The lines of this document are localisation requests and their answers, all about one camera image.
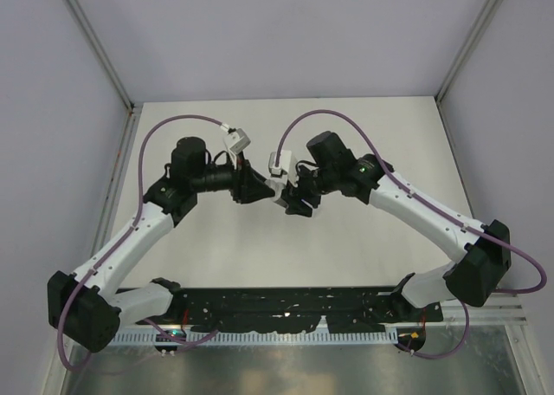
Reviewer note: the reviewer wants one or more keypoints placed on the white vitamin pill bottle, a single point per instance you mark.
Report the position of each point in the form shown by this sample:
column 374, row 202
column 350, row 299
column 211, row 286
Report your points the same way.
column 279, row 187

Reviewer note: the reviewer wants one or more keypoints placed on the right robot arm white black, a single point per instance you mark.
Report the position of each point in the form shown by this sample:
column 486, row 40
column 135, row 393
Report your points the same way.
column 477, row 260

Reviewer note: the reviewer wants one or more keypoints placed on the right aluminium frame post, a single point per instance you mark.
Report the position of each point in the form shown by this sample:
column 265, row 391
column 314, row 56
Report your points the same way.
column 470, row 43

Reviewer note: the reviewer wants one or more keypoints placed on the aluminium frame post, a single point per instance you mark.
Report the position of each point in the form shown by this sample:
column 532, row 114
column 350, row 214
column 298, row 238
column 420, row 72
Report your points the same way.
column 92, row 39
column 470, row 43

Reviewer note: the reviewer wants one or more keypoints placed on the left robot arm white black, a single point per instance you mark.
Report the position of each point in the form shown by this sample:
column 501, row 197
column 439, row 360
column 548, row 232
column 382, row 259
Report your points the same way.
column 86, row 305

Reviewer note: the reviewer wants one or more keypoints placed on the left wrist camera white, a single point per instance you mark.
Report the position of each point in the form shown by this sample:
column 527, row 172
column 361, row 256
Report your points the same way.
column 235, row 141

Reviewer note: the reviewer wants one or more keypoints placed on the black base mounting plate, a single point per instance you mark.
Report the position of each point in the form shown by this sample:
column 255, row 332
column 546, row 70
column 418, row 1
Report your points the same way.
column 295, row 310

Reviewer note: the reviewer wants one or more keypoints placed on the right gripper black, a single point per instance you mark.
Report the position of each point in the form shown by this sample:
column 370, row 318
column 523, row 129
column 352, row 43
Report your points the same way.
column 296, row 205

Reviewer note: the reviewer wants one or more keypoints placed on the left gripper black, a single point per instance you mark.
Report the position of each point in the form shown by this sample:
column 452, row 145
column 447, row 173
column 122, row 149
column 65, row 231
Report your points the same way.
column 247, row 184

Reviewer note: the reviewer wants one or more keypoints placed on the slotted grey cable duct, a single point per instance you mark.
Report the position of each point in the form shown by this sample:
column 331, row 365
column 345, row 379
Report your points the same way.
column 150, row 337

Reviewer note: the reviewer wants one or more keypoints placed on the left aluminium frame post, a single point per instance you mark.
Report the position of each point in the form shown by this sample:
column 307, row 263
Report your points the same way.
column 92, row 39

